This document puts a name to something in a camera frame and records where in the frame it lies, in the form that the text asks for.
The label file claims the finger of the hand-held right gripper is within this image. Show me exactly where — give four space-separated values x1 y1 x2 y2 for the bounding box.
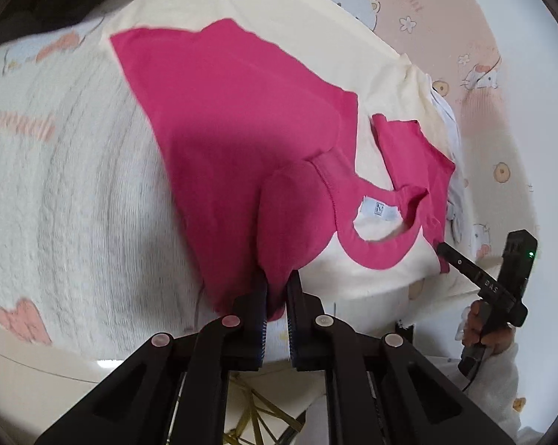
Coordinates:
435 241 486 290

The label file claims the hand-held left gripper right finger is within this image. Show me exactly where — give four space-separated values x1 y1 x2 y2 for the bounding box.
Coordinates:
287 273 516 445

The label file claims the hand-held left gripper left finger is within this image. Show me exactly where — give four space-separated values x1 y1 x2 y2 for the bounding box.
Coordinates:
33 273 268 445

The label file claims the magenta t-shirt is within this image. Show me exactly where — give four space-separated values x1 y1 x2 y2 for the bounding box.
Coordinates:
109 19 456 323

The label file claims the cream shirt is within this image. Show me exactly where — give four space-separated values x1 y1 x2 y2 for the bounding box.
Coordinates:
82 0 497 302

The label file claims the person's right forearm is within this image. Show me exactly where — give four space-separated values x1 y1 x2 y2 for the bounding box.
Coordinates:
487 340 530 433

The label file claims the person's right hand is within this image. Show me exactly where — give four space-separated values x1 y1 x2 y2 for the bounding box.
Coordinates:
462 299 514 357

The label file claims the white garment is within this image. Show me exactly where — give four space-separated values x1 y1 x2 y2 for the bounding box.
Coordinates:
427 76 469 242

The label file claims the pink cream printed blanket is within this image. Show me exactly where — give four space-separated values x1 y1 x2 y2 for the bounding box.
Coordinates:
0 0 553 348

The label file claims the pale yellow wire frame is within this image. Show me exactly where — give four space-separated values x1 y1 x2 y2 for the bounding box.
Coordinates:
225 371 317 445

